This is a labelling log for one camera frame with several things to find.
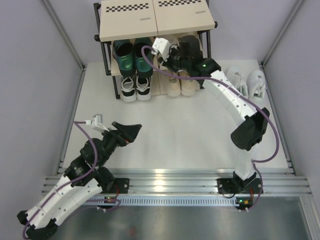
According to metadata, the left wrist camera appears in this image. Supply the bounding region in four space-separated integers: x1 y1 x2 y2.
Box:
84 114 110 134

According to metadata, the beige lace sneaker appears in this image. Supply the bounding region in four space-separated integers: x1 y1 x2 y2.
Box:
162 70 181 98
180 79 197 97

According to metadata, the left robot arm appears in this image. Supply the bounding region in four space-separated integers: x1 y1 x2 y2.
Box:
17 114 142 240

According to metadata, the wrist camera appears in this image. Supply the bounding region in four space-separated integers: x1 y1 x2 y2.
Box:
151 37 171 62
84 114 110 134

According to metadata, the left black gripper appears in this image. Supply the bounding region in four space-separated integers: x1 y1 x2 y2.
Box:
97 121 142 168

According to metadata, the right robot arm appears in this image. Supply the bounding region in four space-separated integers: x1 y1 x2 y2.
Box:
154 35 270 197

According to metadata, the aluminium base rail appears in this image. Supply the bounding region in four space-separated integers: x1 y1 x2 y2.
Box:
42 167 313 198

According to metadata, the left aluminium corner post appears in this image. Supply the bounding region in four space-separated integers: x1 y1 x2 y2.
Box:
39 0 87 72

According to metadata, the black white sneaker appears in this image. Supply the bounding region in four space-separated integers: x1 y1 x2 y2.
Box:
121 76 137 103
136 76 152 101

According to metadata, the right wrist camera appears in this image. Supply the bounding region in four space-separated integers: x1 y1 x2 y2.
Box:
151 37 171 62

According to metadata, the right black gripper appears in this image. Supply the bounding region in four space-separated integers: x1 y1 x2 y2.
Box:
157 47 189 75

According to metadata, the right aluminium corner post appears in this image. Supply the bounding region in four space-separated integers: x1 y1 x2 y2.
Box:
260 0 306 70

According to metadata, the beige three-tier shoe shelf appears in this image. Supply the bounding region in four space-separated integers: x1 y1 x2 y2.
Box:
94 0 217 99

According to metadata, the aluminium corner post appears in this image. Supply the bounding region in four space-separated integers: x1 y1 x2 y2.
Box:
260 0 306 70
39 0 87 72

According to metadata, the green pointed shoe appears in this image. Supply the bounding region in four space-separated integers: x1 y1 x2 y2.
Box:
112 39 136 78
133 37 155 78

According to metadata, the slotted cable duct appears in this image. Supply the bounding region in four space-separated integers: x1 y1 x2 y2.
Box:
84 194 252 207

